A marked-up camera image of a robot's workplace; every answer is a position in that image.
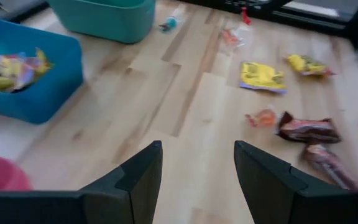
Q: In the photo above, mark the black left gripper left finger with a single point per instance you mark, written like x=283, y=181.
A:
x=73, y=208

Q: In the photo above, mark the small red clip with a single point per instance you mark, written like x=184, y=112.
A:
x=245, y=16

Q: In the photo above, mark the blue plastic bin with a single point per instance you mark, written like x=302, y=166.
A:
x=42, y=102

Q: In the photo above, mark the brown PayDay candy bar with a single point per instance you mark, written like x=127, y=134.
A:
x=331, y=166
x=308, y=129

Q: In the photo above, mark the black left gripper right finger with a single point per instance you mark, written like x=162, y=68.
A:
x=291, y=205

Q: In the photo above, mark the orange candy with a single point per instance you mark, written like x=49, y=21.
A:
x=230, y=39
x=261, y=118

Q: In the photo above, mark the teal plastic bin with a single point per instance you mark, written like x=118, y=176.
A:
x=110, y=21

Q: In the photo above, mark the teal candy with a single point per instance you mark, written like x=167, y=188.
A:
x=170, y=23

